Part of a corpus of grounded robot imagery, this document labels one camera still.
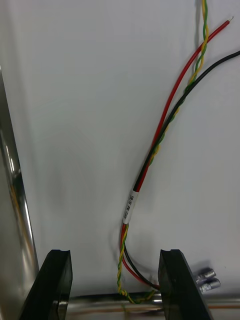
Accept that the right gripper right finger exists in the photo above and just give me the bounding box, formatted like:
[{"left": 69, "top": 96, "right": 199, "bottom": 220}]
[{"left": 158, "top": 249, "right": 212, "bottom": 320}]

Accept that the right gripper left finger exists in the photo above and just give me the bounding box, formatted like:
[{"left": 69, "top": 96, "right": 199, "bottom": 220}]
[{"left": 18, "top": 249, "right": 73, "bottom": 320}]

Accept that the white sheet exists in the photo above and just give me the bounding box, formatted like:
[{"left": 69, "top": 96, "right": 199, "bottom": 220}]
[{"left": 0, "top": 0, "right": 240, "bottom": 297}]

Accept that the red black green-yellow wire harness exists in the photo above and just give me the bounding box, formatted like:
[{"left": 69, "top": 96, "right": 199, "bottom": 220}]
[{"left": 116, "top": 0, "right": 240, "bottom": 305}]

